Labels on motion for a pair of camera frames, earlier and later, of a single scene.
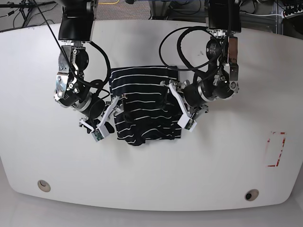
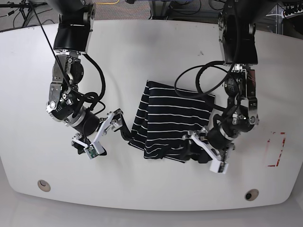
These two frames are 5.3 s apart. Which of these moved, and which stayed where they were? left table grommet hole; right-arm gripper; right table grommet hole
Moved: right-arm gripper
Stayed: right table grommet hole; left table grommet hole
